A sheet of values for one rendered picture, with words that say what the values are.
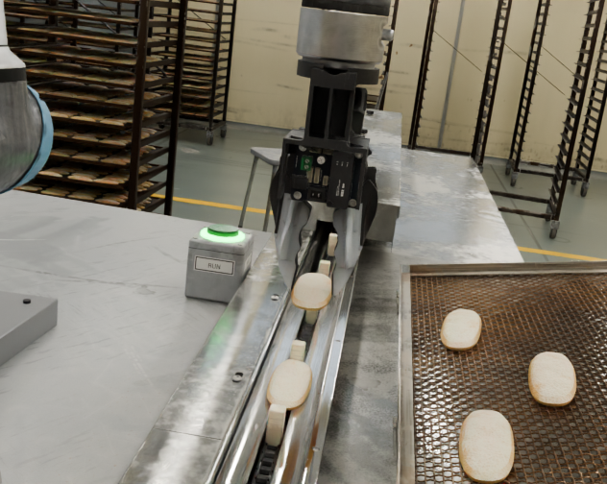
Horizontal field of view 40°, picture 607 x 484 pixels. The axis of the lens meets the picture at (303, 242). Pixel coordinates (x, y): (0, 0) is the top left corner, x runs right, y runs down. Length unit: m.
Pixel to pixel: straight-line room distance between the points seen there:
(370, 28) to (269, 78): 7.17
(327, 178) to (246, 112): 7.23
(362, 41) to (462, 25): 7.07
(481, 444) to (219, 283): 0.51
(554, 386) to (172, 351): 0.40
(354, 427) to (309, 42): 0.35
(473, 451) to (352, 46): 0.33
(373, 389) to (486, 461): 0.29
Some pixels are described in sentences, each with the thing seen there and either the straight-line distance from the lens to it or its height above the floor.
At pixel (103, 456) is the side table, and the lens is 0.70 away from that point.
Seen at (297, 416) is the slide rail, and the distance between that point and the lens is 0.72.
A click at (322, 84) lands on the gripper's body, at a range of 0.68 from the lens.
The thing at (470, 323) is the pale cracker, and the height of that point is 0.91.
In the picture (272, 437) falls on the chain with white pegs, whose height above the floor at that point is 0.85.
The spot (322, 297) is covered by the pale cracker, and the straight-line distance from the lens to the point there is 0.76.
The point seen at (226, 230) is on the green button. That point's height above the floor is 0.91.
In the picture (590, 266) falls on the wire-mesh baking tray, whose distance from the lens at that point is 1.02.
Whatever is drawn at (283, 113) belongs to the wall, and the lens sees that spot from 7.87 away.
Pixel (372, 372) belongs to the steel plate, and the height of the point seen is 0.82.
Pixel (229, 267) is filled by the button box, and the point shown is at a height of 0.87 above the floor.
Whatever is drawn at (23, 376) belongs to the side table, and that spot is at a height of 0.82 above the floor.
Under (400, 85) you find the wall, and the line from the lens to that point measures 7.77.
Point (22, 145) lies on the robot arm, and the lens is 0.90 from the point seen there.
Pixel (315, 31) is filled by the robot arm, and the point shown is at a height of 1.16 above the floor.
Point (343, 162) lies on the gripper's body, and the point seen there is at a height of 1.06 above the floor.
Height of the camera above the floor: 1.18
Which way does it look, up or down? 16 degrees down
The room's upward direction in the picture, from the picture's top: 7 degrees clockwise
